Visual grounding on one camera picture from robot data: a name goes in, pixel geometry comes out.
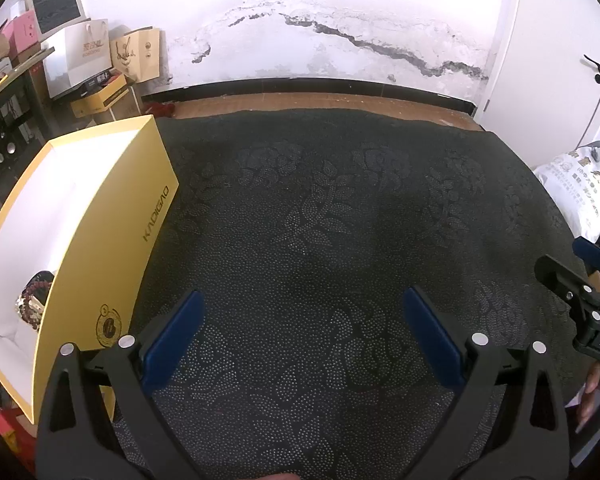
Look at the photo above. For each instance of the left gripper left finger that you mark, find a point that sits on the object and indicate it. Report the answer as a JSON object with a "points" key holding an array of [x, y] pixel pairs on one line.
{"points": [[76, 439]]}

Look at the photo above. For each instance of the black desk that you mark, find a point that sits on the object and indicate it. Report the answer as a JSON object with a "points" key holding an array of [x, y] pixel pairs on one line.
{"points": [[19, 79]]}

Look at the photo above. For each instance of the white door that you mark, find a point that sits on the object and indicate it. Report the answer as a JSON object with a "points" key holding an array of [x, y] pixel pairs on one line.
{"points": [[544, 96]]}

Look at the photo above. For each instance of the black speaker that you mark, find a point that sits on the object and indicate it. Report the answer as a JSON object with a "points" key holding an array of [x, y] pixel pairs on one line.
{"points": [[11, 146]]}

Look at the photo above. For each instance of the dark red floor item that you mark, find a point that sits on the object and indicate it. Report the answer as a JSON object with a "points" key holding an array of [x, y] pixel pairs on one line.
{"points": [[160, 109]]}

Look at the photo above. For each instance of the brown paper shopping bag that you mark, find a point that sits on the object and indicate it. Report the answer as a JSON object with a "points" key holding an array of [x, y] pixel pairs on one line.
{"points": [[137, 54]]}

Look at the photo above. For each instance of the flat yellow box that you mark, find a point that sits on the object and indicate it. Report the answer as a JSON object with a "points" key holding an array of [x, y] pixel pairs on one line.
{"points": [[98, 101]]}

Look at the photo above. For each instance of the white paper shopping bag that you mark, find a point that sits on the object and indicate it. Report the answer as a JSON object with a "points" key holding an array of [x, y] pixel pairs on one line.
{"points": [[80, 51]]}

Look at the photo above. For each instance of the gold black wrist watch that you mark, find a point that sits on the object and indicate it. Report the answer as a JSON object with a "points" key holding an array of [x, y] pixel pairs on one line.
{"points": [[30, 310]]}

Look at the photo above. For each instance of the white printed plastic bag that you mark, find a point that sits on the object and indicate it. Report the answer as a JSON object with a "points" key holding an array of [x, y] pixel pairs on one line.
{"points": [[572, 180]]}

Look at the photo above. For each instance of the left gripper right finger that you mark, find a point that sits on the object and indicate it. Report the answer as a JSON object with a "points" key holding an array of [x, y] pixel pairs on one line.
{"points": [[529, 438]]}

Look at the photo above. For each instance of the black patterned tablecloth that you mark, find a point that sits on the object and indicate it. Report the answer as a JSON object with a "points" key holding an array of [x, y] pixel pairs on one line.
{"points": [[302, 230]]}

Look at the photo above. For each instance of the person's right hand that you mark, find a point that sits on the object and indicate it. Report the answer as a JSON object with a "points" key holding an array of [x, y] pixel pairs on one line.
{"points": [[587, 403]]}

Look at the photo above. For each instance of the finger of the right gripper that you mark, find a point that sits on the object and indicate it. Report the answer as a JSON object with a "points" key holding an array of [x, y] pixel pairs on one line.
{"points": [[563, 283], [587, 251]]}

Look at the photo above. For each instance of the black door handle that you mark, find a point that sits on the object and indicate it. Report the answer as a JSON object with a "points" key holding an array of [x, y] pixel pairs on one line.
{"points": [[594, 65]]}

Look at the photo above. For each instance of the pink box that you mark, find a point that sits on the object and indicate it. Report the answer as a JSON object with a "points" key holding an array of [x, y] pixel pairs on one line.
{"points": [[21, 33]]}

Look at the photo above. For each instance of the yellow open cardboard box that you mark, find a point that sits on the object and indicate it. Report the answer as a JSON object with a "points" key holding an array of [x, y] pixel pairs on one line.
{"points": [[77, 232]]}

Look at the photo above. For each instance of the brown cardboard box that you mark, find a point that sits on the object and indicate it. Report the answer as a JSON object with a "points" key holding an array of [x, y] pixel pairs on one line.
{"points": [[125, 105]]}

